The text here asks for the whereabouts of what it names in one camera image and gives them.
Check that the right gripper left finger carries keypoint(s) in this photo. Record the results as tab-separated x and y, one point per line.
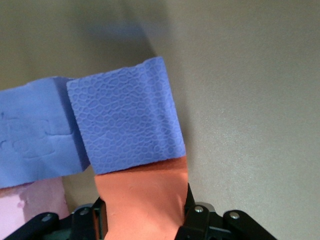
82	222

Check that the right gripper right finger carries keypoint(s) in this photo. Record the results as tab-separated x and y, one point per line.
197	220

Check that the pink foam block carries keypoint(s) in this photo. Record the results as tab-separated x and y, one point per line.
32	200

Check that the orange foam block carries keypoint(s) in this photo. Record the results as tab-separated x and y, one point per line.
145	200

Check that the purple foam block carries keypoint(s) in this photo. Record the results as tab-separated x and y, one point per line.
32	135
125	117

